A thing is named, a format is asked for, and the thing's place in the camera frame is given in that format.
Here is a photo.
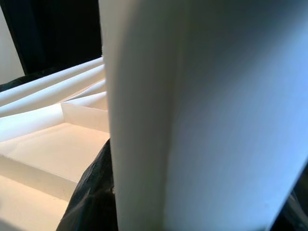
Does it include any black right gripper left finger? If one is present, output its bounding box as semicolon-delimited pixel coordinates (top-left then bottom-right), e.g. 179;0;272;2
55;139;119;231

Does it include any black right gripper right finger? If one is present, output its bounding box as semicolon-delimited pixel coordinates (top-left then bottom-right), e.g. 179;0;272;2
266;162;308;231

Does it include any white plastic table top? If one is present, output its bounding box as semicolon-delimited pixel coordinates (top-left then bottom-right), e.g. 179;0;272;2
0;57;114;231

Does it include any white plastic table leg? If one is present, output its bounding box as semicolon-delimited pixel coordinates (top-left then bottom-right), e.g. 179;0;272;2
98;0;308;231

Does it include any black door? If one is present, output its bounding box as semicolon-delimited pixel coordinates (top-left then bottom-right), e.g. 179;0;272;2
0;0;103;75

